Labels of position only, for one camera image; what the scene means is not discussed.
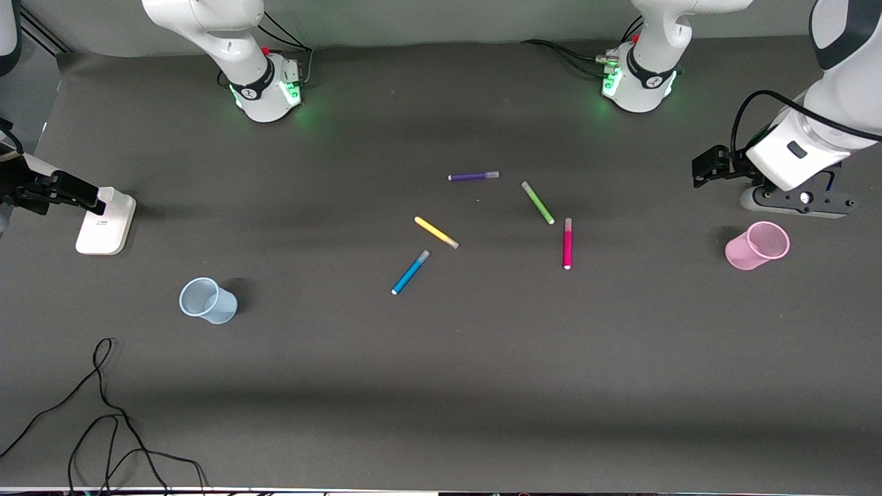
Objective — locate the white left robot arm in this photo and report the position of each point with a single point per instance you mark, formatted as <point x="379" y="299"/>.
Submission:
<point x="648" y="76"/>

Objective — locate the yellow marker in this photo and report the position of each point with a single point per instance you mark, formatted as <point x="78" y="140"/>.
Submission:
<point x="434" y="231"/>

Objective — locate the blue marker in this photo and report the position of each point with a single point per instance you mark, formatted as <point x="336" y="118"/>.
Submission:
<point x="408" y="274"/>

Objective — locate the blue translucent plastic cup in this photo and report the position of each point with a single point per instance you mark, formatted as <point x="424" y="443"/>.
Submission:
<point x="220" y="310"/>

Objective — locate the black frame rail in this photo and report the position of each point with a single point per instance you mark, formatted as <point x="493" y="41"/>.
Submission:
<point x="45" y="33"/>

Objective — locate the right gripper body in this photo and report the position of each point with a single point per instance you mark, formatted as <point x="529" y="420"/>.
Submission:
<point x="26" y="187"/>

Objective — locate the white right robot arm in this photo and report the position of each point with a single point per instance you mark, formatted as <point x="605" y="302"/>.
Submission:
<point x="234" y="41"/>

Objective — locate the green marker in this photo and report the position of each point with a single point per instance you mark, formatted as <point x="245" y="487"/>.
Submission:
<point x="537" y="202"/>

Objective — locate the white stand with base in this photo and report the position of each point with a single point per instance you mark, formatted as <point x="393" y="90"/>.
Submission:
<point x="103" y="227"/>

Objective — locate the purple marker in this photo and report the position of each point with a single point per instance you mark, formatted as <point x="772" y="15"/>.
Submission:
<point x="472" y="176"/>

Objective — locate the pink translucent plastic cup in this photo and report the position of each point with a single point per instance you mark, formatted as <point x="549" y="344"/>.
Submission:
<point x="744" y="255"/>

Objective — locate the dark grey table mat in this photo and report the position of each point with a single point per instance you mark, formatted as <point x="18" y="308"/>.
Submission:
<point x="441" y="379"/>

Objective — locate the pink marker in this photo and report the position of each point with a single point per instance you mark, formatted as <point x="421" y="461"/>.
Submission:
<point x="568" y="248"/>

